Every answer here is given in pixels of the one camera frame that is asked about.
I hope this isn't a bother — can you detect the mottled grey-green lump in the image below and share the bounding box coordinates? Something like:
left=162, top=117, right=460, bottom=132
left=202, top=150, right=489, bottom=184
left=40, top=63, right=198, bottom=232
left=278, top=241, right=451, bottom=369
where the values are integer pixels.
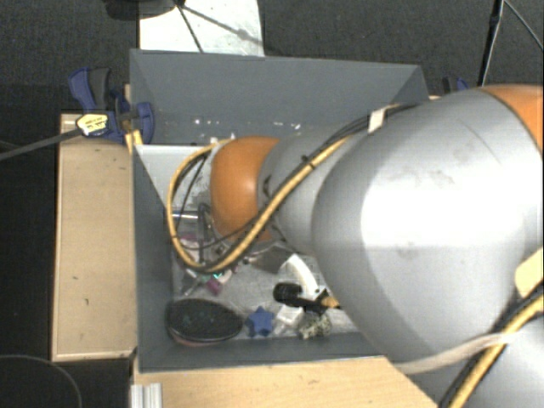
left=297, top=312, right=333, bottom=341

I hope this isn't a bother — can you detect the blue star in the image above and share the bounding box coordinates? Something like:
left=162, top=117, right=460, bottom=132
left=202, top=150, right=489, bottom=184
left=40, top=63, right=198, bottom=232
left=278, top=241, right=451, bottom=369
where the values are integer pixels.
left=245, top=306, right=274, bottom=338

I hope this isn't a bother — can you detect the grey metal bin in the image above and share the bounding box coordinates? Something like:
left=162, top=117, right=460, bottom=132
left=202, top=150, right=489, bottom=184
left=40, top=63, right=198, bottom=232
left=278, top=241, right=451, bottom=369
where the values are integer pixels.
left=128, top=48, right=431, bottom=374

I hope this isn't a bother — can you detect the black cylinder on white bracket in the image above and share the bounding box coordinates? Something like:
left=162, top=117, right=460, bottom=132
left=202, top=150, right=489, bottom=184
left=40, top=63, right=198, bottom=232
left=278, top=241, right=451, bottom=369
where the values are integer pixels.
left=273, top=254, right=343, bottom=312

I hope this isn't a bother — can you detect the black oval disc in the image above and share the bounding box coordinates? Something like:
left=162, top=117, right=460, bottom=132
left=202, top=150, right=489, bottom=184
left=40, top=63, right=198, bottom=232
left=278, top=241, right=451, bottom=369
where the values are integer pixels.
left=164, top=297, right=245, bottom=349

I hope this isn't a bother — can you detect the pale wood board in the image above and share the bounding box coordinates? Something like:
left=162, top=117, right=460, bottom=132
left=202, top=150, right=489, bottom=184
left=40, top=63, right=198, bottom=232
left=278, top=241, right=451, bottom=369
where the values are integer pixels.
left=51, top=112, right=138, bottom=363

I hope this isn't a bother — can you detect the small white block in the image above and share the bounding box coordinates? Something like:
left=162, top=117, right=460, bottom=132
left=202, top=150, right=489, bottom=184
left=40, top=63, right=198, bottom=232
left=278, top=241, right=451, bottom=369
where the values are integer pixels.
left=275, top=305, right=305, bottom=327

